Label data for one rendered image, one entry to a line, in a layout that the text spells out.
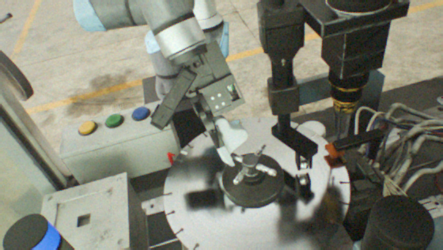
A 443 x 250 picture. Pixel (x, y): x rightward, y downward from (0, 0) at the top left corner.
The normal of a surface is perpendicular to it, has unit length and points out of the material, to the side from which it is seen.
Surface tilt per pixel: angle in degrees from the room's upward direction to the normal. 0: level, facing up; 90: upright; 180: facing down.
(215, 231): 0
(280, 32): 90
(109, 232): 0
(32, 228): 0
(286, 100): 90
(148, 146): 90
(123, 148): 90
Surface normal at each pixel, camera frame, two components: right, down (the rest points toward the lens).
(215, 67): 0.10, 0.19
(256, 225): -0.15, -0.73
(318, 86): 0.23, 0.64
